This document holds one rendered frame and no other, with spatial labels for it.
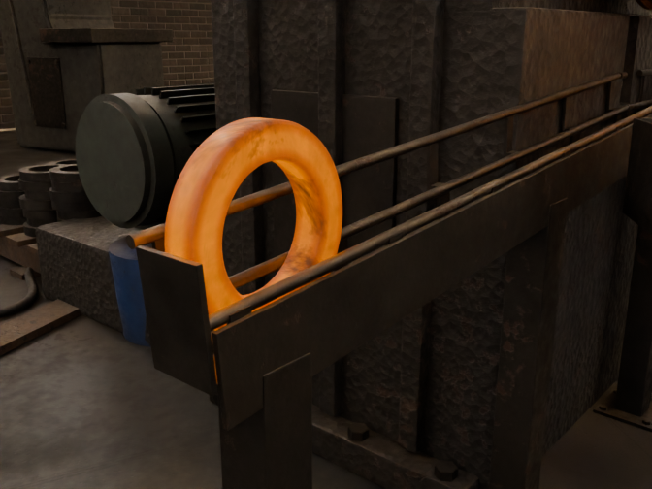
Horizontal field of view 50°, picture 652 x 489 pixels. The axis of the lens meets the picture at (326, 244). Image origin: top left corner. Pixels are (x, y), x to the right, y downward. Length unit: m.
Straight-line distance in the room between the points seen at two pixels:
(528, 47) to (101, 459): 1.13
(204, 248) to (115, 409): 1.23
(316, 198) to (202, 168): 0.13
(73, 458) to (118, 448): 0.09
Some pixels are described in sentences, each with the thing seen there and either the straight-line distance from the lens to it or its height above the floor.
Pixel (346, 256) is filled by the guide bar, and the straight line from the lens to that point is 0.63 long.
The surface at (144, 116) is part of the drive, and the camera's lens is 1.96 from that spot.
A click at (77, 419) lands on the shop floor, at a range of 1.72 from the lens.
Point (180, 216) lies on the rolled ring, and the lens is 0.53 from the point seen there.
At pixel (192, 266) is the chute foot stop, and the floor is 0.67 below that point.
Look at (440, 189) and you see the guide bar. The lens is 0.87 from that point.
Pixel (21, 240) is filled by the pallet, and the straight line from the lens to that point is 2.69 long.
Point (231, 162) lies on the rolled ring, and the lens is 0.54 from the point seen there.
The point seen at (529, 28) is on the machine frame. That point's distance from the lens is 1.12.
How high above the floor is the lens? 0.83
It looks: 17 degrees down
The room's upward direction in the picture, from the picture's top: straight up
